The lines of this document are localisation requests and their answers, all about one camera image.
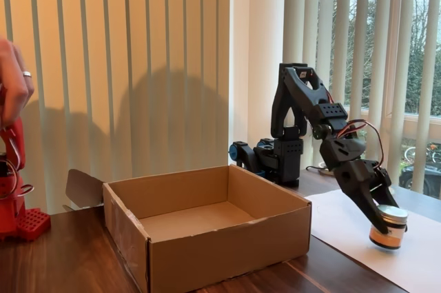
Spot bicycle outside window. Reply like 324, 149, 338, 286
402, 143, 441, 165

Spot white vertical blinds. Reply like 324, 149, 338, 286
0, 0, 231, 214
282, 0, 441, 201

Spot open cardboard box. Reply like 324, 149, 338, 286
63, 164, 313, 293

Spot red leader robot arm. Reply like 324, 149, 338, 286
0, 117, 52, 243

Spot white paper sheet with circles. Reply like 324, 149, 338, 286
305, 186, 441, 293

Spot small jar with silver lid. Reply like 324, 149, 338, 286
368, 204, 409, 251

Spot person's hand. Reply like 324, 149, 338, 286
0, 36, 36, 132

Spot red white servo cable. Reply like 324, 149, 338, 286
344, 119, 386, 170

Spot black clamp with blue knob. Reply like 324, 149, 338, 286
228, 140, 267, 179

